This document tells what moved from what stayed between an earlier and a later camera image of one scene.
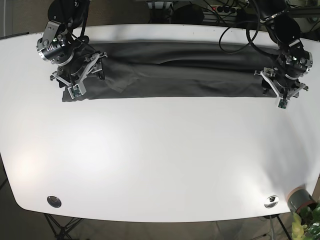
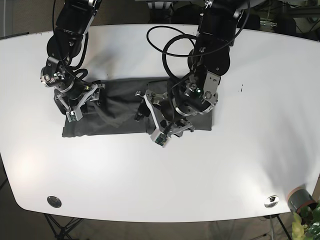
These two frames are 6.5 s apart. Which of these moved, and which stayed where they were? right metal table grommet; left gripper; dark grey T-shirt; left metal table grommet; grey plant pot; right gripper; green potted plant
Moved: left gripper; right gripper; dark grey T-shirt
Stayed: left metal table grommet; green potted plant; grey plant pot; right metal table grommet
